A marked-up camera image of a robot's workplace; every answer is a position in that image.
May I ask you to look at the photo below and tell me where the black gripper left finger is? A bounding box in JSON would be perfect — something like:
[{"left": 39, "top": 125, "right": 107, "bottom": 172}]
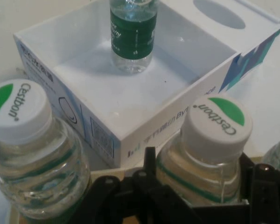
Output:
[{"left": 84, "top": 146, "right": 192, "bottom": 224}]

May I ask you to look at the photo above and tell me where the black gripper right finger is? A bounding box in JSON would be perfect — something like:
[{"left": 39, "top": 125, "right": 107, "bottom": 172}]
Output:
[{"left": 238, "top": 153, "right": 280, "bottom": 224}]

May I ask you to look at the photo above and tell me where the wooden tray with pale rim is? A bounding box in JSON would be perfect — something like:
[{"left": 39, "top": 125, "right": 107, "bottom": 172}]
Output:
[{"left": 8, "top": 130, "right": 266, "bottom": 224}]

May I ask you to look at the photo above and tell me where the white ByteDance cardboard box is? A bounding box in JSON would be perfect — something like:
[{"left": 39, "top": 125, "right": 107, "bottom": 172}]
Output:
[{"left": 13, "top": 0, "right": 280, "bottom": 169}]

